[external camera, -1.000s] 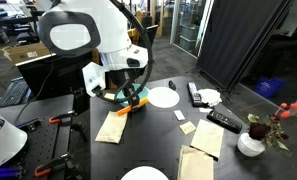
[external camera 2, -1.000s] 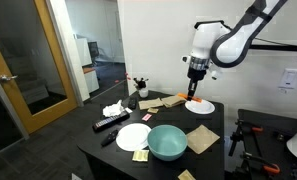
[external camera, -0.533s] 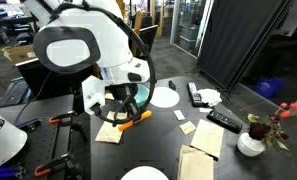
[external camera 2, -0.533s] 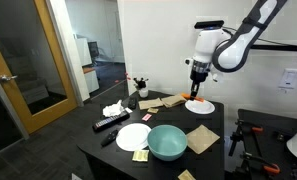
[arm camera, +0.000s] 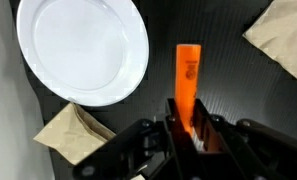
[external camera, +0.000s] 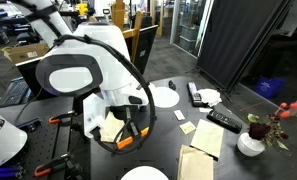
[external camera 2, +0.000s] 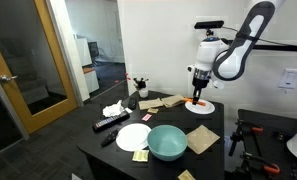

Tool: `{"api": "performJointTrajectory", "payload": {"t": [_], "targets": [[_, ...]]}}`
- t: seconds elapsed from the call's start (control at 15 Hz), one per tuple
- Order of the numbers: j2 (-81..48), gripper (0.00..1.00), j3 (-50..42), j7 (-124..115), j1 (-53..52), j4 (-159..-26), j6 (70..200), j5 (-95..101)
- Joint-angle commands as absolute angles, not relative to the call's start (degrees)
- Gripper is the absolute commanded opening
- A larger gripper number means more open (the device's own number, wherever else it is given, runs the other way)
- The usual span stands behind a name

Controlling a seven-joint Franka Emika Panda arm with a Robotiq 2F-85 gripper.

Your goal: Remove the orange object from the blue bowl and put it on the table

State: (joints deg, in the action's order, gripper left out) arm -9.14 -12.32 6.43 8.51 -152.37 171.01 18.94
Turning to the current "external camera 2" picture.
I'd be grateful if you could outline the brown napkin at table edge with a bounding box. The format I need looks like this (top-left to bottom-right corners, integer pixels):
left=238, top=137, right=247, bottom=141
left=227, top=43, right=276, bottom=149
left=177, top=168, right=197, bottom=180

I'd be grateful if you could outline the folded stacked brown napkin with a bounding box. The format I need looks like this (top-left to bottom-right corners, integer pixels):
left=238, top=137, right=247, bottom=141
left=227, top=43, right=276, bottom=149
left=160, top=93, right=188, bottom=109

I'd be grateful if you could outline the crumpled white tissue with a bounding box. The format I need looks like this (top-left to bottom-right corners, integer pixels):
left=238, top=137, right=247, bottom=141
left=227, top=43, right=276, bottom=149
left=102, top=99, right=125, bottom=118

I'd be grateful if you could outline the black rectangular device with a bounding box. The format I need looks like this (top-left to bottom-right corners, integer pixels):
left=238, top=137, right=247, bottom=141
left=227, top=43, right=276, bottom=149
left=127, top=97, right=138, bottom=110

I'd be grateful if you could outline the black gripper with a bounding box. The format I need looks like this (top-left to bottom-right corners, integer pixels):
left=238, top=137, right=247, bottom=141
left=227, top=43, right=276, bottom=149
left=191, top=77, right=210, bottom=106

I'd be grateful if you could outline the small white plate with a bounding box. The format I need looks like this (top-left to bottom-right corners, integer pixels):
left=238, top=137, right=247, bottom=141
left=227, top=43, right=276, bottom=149
left=184, top=98, right=216, bottom=115

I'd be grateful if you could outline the black bar camera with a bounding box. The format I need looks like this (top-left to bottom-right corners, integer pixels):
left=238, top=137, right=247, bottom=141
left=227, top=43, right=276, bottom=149
left=193, top=20, right=225, bottom=30

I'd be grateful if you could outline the large white plate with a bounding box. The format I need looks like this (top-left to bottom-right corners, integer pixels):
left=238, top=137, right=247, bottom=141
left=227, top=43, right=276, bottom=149
left=115, top=122, right=153, bottom=152

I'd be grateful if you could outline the small black remote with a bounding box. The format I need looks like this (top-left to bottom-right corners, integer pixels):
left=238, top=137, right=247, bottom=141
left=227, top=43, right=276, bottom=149
left=100, top=128, right=120, bottom=148

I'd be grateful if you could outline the pink packet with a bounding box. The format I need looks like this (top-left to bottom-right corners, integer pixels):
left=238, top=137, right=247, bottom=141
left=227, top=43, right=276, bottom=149
left=141, top=113, right=153, bottom=122

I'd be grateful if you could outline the long black remote control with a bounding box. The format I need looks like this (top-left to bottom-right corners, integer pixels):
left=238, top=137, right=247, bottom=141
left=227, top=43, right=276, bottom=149
left=92, top=110, right=131, bottom=133

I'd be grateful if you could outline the thin black boom cable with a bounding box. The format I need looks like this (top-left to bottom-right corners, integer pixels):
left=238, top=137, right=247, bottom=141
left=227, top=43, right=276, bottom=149
left=222, top=25, right=291, bottom=47

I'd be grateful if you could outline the silver door handle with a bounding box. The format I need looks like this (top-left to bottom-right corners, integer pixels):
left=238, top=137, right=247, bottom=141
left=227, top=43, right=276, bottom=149
left=0, top=73, right=19, bottom=83

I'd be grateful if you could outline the white cabinet with orange top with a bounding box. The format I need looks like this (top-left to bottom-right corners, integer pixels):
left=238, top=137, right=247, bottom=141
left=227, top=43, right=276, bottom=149
left=82, top=66, right=101, bottom=95

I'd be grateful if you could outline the orange-handled black clamp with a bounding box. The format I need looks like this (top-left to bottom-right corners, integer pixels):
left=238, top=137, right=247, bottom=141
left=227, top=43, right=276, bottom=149
left=228, top=119, right=265, bottom=158
left=240, top=151, right=282, bottom=177

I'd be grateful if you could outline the tiny brown napkin piece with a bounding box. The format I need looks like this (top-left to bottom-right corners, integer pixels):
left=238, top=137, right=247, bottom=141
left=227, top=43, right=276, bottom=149
left=146, top=107, right=160, bottom=115

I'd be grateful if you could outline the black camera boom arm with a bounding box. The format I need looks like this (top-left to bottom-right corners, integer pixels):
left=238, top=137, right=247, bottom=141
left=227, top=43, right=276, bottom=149
left=221, top=34, right=297, bottom=59

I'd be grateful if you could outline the flat rectangular brown napkin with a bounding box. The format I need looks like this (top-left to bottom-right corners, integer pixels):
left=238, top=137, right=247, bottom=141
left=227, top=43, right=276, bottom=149
left=138, top=97, right=164, bottom=111

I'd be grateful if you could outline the white desk partition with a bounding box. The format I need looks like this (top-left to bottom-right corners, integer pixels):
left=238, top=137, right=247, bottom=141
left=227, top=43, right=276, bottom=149
left=74, top=36, right=93, bottom=67

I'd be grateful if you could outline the black office chair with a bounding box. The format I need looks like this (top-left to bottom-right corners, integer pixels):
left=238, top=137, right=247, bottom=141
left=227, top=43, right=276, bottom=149
left=87, top=40, right=101, bottom=65

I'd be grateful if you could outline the small white cup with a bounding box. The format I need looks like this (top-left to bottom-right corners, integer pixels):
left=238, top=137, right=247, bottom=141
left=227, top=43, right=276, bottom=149
left=138, top=87, right=150, bottom=99

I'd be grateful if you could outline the large square brown napkin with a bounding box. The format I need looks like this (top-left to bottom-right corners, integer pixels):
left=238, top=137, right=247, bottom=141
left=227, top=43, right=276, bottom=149
left=186, top=124, right=221, bottom=155

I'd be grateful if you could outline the teal bowl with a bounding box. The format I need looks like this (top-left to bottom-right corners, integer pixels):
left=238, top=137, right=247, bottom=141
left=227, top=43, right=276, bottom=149
left=146, top=124, right=189, bottom=163

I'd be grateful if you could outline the black bunch in cup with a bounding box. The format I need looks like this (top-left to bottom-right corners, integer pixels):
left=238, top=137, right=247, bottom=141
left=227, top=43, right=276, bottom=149
left=133, top=76, right=150, bottom=91

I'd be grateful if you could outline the wooden door with glass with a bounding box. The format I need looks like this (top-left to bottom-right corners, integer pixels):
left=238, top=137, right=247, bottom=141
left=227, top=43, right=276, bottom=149
left=0, top=0, right=79, bottom=135

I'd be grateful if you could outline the white wall switch plate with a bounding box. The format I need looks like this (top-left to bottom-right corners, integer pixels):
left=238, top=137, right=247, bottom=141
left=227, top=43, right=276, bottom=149
left=277, top=67, right=297, bottom=91

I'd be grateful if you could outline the small black bracket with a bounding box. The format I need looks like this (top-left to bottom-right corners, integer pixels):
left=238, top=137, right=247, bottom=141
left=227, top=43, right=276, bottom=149
left=275, top=131, right=288, bottom=142

